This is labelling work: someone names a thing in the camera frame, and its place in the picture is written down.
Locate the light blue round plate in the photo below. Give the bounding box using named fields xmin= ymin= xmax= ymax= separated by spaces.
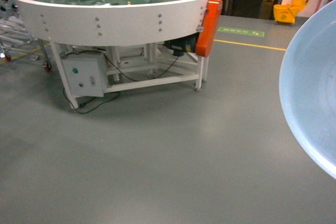
xmin=279 ymin=1 xmax=335 ymax=177

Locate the black electric motor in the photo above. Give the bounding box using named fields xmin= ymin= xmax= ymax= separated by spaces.
xmin=164 ymin=34 xmax=198 ymax=57

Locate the white round rotary conveyor table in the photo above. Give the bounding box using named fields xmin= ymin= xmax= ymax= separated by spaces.
xmin=15 ymin=0 xmax=209 ymax=111

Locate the white electrical control box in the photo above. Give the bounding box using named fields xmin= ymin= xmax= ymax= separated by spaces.
xmin=61 ymin=52 xmax=108 ymax=97

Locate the orange motor guard cover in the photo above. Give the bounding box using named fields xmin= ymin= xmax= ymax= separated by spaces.
xmin=196 ymin=0 xmax=223 ymax=58

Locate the yellow mop bucket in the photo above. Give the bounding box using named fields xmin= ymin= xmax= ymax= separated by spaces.
xmin=273 ymin=0 xmax=309 ymax=24

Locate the black power cable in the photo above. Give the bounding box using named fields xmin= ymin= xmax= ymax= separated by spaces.
xmin=62 ymin=50 xmax=182 ymax=114

